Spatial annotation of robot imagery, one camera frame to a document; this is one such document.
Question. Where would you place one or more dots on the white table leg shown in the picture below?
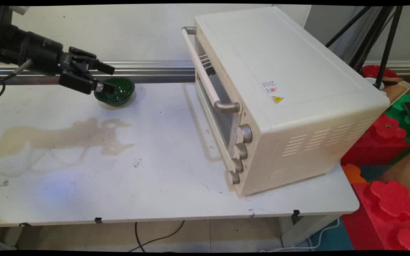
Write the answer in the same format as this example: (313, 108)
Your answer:
(304, 231)

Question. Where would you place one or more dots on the dark green bowl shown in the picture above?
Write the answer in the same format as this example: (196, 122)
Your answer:
(121, 93)

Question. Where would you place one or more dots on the black tripod legs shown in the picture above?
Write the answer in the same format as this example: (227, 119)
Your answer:
(390, 42)

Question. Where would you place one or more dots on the aluminium table rail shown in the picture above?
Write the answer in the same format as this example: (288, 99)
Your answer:
(148, 71)

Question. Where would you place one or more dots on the yellow warning triangle sticker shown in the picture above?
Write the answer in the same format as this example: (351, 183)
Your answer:
(277, 99)

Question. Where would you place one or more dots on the red bowl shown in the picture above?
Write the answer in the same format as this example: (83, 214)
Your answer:
(370, 71)

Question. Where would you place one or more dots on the orange foam piece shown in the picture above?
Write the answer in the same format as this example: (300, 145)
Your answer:
(352, 174)

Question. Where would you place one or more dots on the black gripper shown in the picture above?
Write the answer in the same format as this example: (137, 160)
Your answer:
(46, 55)

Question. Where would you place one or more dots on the small red foam block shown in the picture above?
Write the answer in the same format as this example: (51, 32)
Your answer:
(376, 145)

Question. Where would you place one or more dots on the wooden board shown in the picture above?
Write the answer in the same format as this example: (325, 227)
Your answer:
(395, 92)

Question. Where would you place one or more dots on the green foam block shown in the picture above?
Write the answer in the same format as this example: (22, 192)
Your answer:
(400, 106)

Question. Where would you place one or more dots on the blue foam mat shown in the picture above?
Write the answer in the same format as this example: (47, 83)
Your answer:
(333, 238)

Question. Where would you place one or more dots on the cream toaster oven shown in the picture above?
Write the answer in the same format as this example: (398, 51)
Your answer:
(297, 71)

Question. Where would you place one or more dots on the white label sticker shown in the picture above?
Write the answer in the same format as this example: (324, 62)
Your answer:
(269, 87)

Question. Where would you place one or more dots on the silver oven knob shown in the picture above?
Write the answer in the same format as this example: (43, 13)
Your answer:
(234, 177)
(241, 151)
(245, 133)
(237, 165)

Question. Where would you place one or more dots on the red foam blocks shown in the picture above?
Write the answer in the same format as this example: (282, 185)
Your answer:
(386, 213)

